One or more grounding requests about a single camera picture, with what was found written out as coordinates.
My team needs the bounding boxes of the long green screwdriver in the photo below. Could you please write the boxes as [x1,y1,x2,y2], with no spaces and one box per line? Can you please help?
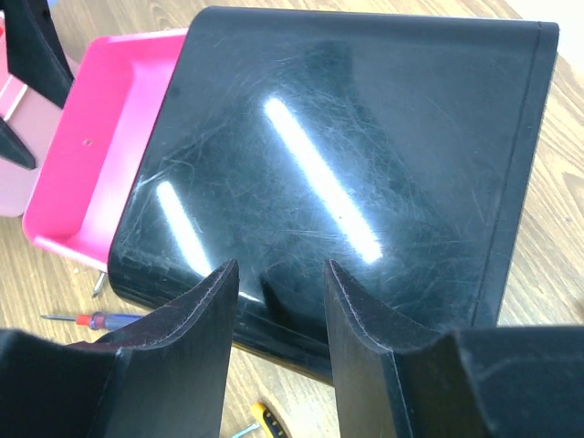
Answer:
[91,272,109,299]

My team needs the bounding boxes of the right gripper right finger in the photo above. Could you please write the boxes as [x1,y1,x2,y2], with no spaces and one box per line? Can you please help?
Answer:
[324,260,583,437]

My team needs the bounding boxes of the pink top drawer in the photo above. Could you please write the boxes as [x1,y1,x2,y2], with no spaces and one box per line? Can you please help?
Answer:
[23,29,187,271]

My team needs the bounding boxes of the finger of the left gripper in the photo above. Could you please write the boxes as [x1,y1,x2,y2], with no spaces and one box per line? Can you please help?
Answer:
[1,0,74,108]
[0,119,37,170]

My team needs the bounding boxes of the purple red screwdriver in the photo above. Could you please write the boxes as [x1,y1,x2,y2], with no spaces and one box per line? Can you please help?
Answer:
[41,312,141,331]

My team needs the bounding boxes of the pink compartment tray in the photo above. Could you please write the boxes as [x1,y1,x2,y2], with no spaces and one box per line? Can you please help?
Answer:
[1,0,78,217]

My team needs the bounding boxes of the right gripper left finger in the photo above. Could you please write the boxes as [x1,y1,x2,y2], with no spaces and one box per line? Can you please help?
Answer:
[1,261,239,437]

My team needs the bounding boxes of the black drawer cabinet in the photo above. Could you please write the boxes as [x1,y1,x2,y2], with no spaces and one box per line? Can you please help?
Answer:
[108,6,559,381]

